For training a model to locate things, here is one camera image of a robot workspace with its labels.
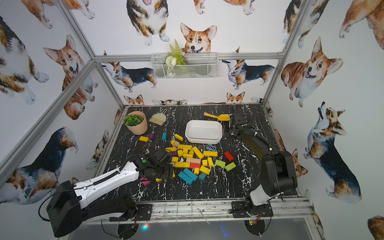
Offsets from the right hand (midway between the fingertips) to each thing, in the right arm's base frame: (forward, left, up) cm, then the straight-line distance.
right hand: (225, 130), depth 90 cm
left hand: (-23, +32, -5) cm, 39 cm away
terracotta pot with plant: (+8, +57, 0) cm, 57 cm away
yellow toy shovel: (+21, 0, -13) cm, 25 cm away
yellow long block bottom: (-16, +26, -12) cm, 33 cm away
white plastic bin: (+8, +13, -12) cm, 19 cm away
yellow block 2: (+2, +54, -11) cm, 55 cm away
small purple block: (+3, +49, -10) cm, 50 cm away
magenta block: (-27, +46, -10) cm, 54 cm away
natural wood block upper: (-14, +20, -11) cm, 27 cm away
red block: (-11, -2, -12) cm, 16 cm away
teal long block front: (-24, +24, -11) cm, 36 cm away
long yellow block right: (-9, +9, -11) cm, 17 cm away
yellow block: (-26, +39, -10) cm, 47 cm away
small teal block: (-23, +14, -12) cm, 29 cm away
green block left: (-15, +3, -13) cm, 20 cm away
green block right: (-18, -2, -12) cm, 21 cm away
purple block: (-12, +31, -6) cm, 34 cm away
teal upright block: (+3, +40, -10) cm, 41 cm away
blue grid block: (-5, +8, -11) cm, 15 cm away
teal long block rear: (-22, +21, -12) cm, 32 cm away
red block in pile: (-17, +19, -11) cm, 28 cm away
